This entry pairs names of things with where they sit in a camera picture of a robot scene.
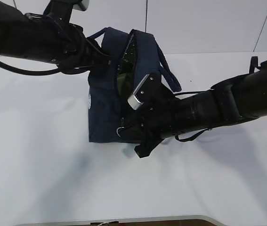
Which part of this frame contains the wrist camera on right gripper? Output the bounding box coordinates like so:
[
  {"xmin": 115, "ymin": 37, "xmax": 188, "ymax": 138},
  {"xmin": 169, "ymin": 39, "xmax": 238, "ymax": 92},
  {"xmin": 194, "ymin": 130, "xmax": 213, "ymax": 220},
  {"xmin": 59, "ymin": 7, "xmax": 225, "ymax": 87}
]
[{"xmin": 128, "ymin": 73, "xmax": 161, "ymax": 110}]

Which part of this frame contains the dark navy fabric lunch bag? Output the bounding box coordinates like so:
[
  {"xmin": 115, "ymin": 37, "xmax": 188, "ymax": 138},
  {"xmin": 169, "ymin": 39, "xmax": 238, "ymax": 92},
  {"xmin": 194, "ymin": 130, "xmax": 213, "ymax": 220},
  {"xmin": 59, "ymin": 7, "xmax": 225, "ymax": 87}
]
[{"xmin": 88, "ymin": 28, "xmax": 182, "ymax": 143}]

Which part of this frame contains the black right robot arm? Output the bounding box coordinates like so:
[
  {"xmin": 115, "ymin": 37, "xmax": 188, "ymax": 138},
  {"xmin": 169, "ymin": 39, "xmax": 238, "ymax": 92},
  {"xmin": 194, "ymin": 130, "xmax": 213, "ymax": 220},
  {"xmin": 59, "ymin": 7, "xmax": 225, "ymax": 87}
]
[{"xmin": 116, "ymin": 56, "xmax": 267, "ymax": 158}]

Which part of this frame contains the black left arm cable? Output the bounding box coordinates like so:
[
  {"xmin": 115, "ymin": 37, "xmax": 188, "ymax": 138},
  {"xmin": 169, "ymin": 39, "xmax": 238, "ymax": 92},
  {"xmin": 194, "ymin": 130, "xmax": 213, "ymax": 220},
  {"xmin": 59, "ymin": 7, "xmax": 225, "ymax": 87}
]
[{"xmin": 0, "ymin": 57, "xmax": 63, "ymax": 76}]

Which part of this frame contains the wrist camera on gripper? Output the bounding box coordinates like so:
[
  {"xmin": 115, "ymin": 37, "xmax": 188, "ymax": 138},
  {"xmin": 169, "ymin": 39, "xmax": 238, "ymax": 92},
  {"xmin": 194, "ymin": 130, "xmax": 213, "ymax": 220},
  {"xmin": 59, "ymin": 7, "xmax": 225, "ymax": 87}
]
[
  {"xmin": 73, "ymin": 0, "xmax": 90, "ymax": 12},
  {"xmin": 128, "ymin": 73, "xmax": 161, "ymax": 110}
]

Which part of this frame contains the glass container with green lid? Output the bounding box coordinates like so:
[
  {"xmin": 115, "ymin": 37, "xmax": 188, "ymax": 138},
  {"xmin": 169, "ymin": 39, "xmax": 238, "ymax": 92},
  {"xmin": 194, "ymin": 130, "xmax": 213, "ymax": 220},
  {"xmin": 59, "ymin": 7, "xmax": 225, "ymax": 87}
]
[{"xmin": 117, "ymin": 73, "xmax": 134, "ymax": 96}]

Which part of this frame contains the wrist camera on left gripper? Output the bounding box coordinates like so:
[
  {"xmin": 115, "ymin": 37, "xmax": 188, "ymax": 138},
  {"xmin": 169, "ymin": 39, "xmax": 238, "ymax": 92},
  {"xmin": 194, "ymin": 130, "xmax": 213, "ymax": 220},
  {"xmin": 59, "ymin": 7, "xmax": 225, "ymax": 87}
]
[{"xmin": 73, "ymin": 0, "xmax": 90, "ymax": 12}]

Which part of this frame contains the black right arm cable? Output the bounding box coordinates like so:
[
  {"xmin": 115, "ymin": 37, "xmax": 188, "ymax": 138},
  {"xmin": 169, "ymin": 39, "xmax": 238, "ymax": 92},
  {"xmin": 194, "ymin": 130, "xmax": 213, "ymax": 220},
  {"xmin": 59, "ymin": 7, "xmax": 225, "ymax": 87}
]
[{"xmin": 174, "ymin": 128, "xmax": 213, "ymax": 142}]

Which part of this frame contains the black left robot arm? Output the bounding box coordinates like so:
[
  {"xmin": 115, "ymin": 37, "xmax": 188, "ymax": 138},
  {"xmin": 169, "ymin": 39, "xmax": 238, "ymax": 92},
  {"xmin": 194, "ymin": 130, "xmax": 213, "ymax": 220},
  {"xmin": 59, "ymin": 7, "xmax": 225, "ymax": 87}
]
[{"xmin": 0, "ymin": 0, "xmax": 112, "ymax": 76}]

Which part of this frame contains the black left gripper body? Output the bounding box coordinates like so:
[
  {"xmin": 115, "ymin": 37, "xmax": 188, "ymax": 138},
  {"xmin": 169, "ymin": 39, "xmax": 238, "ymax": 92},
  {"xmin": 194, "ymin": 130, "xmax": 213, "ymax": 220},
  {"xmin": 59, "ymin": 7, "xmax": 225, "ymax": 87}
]
[{"xmin": 57, "ymin": 25, "xmax": 113, "ymax": 74}]

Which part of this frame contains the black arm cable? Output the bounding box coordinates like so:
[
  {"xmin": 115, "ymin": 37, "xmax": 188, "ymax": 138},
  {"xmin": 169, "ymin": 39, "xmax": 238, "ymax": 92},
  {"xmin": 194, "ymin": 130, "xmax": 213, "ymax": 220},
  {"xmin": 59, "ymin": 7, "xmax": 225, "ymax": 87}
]
[
  {"xmin": 0, "ymin": 57, "xmax": 63, "ymax": 76},
  {"xmin": 174, "ymin": 128, "xmax": 213, "ymax": 142}
]

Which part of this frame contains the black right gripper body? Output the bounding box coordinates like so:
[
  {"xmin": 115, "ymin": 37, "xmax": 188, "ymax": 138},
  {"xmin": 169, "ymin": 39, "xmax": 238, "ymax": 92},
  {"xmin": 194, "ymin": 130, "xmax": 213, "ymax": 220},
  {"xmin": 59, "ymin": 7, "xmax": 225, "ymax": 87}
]
[{"xmin": 120, "ymin": 84, "xmax": 176, "ymax": 158}]

